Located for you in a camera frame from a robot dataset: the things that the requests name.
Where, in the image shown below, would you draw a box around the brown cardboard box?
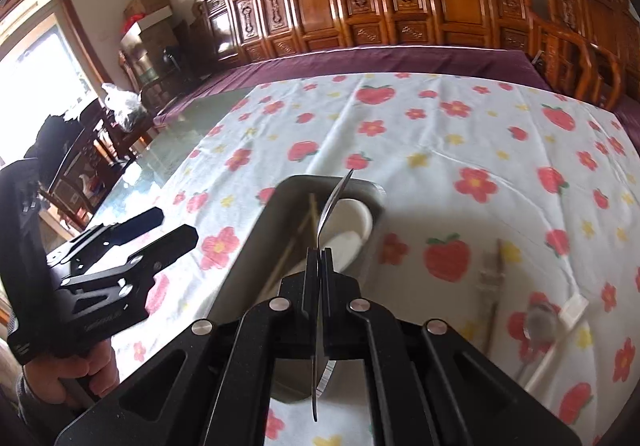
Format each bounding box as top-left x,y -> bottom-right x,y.
123,0 -> 173,21

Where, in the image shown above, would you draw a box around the dark wooden chair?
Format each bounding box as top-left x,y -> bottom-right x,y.
37,98 -> 131,227

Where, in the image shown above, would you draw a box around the wooden door frame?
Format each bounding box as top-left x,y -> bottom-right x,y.
0,0 -> 116,167

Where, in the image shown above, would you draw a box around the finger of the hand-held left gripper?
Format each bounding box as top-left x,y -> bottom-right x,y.
62,225 -> 199,297
47,207 -> 165,271

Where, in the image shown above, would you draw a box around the rectangular metal container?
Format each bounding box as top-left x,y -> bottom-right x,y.
207,174 -> 388,404

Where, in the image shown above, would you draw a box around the long purple seat cushion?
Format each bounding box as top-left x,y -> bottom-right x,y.
152,48 -> 551,127

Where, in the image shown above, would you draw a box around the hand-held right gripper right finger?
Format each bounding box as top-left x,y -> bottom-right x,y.
321,248 -> 583,446

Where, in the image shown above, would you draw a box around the small beige plastic spoon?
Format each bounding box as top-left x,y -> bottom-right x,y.
320,231 -> 363,271

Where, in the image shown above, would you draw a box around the person's left hand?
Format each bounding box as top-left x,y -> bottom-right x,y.
22,340 -> 121,408

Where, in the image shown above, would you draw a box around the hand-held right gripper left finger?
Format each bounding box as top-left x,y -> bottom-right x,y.
52,247 -> 319,446

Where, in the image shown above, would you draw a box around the black desk lamp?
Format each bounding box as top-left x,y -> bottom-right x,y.
160,48 -> 183,76

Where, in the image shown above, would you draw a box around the strawberry print tablecloth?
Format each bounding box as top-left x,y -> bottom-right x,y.
87,72 -> 640,446

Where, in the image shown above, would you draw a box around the white flat box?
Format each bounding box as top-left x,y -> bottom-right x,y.
122,6 -> 173,34

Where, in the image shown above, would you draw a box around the beige plastic fork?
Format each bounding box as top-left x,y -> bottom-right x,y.
477,238 -> 505,307

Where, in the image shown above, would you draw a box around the square purple seat cushion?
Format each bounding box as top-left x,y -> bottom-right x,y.
612,100 -> 640,147

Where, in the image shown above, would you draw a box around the carved wooden armchair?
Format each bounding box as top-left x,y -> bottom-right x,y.
542,0 -> 640,111

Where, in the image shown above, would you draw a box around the clear plastic bag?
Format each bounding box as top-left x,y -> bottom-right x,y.
101,83 -> 148,131

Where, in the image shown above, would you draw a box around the black cloth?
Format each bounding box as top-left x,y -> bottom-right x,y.
37,113 -> 83,161

